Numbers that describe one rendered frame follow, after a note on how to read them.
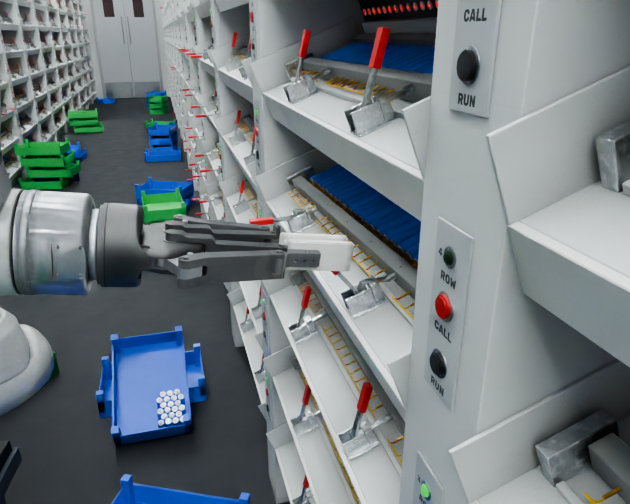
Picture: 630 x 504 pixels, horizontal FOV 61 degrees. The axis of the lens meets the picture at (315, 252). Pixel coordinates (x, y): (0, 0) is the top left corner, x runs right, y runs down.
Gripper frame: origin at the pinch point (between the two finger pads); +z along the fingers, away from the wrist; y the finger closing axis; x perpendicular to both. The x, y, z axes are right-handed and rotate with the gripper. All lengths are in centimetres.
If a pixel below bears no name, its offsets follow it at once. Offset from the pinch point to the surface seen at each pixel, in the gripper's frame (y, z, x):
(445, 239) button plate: 19.9, 1.8, 8.6
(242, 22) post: -115, 7, 25
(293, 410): -32, 11, -44
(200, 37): -185, 1, 20
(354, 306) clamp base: 1.0, 4.8, -5.5
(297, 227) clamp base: -25.6, 5.3, -5.8
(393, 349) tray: 8.5, 6.2, -6.2
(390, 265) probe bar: -1.2, 9.1, -1.7
